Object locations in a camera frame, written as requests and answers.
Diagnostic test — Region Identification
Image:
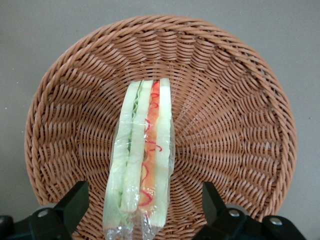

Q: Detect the round brown wicker basket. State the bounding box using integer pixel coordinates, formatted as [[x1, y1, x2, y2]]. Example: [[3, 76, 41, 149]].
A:
[[24, 14, 298, 240]]

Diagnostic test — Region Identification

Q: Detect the plastic-wrapped triangle sandwich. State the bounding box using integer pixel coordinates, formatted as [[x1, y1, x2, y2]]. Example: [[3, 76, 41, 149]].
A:
[[102, 77, 176, 240]]

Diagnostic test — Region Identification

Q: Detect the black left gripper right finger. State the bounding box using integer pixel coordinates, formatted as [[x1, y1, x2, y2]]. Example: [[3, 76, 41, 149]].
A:
[[191, 181, 251, 240]]

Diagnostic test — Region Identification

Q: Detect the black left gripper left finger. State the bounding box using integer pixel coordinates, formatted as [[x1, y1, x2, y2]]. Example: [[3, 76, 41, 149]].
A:
[[28, 181, 90, 240]]

